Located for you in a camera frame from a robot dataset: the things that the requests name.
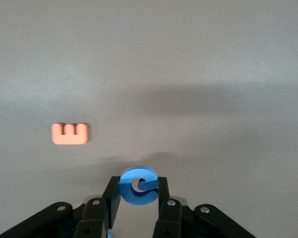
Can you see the brown table cover mat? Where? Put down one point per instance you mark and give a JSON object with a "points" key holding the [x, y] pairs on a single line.
{"points": [[164, 62]]}

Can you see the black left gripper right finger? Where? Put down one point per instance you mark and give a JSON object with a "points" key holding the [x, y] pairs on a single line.
{"points": [[164, 193]]}

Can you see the orange foam letter E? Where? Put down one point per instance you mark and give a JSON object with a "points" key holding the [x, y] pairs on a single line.
{"points": [[69, 138]]}

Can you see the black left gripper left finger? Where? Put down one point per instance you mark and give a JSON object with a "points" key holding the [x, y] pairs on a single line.
{"points": [[114, 196]]}

